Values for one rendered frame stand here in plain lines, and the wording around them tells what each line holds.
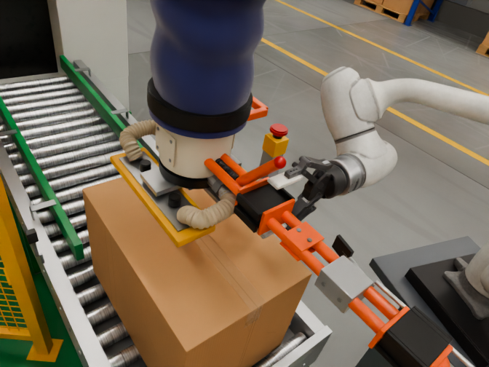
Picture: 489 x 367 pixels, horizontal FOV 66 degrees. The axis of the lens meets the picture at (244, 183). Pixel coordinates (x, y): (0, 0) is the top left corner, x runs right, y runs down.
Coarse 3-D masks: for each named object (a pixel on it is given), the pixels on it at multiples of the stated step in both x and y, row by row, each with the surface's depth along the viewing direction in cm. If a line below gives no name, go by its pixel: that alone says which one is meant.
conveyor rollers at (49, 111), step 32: (32, 96) 222; (64, 96) 233; (0, 128) 195; (32, 128) 198; (64, 128) 206; (96, 128) 209; (64, 160) 186; (96, 160) 188; (32, 192) 166; (64, 192) 167; (64, 256) 142; (96, 288) 134; (96, 320) 126; (128, 352) 119; (288, 352) 128
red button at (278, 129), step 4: (276, 124) 144; (280, 124) 145; (272, 128) 142; (276, 128) 142; (280, 128) 142; (284, 128) 143; (272, 132) 141; (276, 132) 141; (280, 132) 141; (284, 132) 141; (276, 136) 143; (280, 136) 142
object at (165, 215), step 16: (112, 160) 97; (128, 160) 97; (144, 160) 94; (128, 176) 93; (144, 192) 90; (176, 192) 91; (160, 208) 86; (176, 208) 87; (160, 224) 84; (176, 224) 83; (176, 240) 80; (192, 240) 83
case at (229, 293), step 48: (96, 192) 114; (192, 192) 121; (96, 240) 119; (144, 240) 103; (240, 240) 108; (144, 288) 92; (192, 288) 94; (240, 288) 96; (288, 288) 99; (144, 336) 107; (192, 336) 84; (240, 336) 97
